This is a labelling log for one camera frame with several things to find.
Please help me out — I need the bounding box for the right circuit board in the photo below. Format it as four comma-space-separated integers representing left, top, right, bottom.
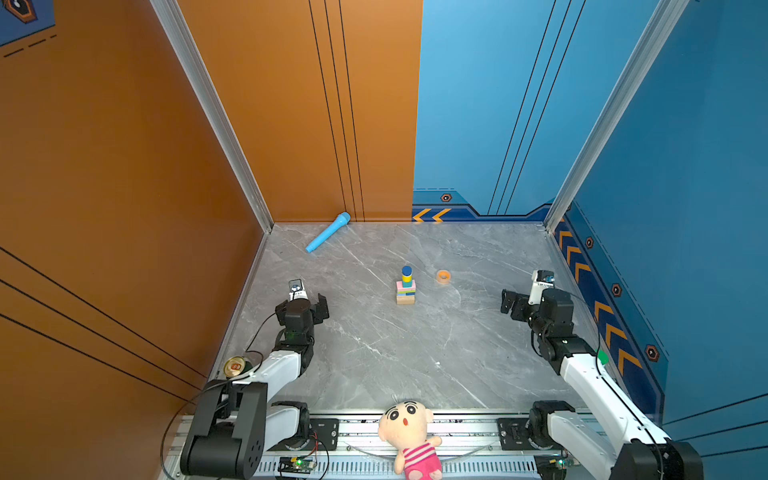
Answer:
534, 456, 574, 480

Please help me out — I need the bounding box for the white tape roll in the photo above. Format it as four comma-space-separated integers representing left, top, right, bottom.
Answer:
222, 356, 255, 379

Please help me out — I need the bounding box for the pink rectangular block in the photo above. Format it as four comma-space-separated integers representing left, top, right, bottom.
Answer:
396, 281, 416, 295

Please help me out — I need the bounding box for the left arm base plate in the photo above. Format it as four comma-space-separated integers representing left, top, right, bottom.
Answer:
270, 417, 340, 452

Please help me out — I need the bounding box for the aluminium front rail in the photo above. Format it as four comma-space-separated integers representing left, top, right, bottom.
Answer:
157, 411, 688, 480

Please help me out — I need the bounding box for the left circuit board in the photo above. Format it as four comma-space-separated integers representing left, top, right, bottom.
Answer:
277, 457, 317, 479

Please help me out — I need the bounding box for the cyan toy microphone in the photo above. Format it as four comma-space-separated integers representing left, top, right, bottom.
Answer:
305, 212, 351, 253

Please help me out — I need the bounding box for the white bottle green cap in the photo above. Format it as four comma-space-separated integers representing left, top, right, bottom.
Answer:
597, 350, 610, 366

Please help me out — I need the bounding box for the plush doll pink shirt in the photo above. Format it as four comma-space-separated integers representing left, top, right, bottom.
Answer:
378, 400, 443, 480

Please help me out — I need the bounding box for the circuit board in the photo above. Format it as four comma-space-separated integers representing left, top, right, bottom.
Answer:
534, 456, 574, 480
277, 457, 317, 479

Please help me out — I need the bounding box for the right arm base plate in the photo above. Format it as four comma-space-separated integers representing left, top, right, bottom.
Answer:
496, 417, 550, 451

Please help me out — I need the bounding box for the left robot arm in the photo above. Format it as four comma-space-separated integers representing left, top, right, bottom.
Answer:
179, 293, 330, 479

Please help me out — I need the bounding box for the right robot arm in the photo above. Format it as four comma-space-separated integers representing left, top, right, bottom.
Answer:
500, 287, 704, 479

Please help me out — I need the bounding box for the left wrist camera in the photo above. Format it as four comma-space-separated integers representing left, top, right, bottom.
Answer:
288, 279, 309, 301

